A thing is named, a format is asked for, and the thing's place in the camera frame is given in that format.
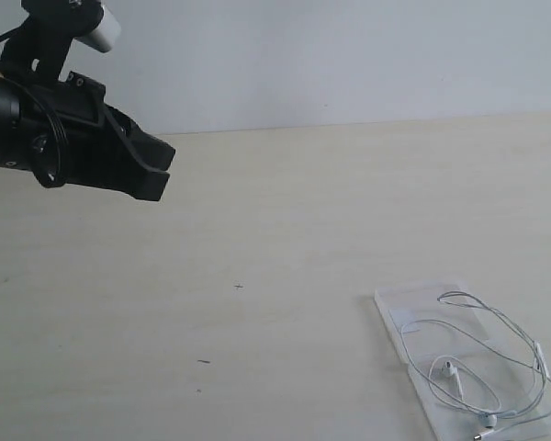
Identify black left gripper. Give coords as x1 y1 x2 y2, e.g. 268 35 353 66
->
8 72 175 202

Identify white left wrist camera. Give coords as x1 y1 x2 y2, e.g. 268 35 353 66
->
75 2 121 53

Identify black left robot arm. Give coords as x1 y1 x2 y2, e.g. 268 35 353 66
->
0 73 175 201

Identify white wired earphones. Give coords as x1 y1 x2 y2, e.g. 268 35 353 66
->
399 290 551 441

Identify clear plastic storage case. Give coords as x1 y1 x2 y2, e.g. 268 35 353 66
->
373 277 551 441

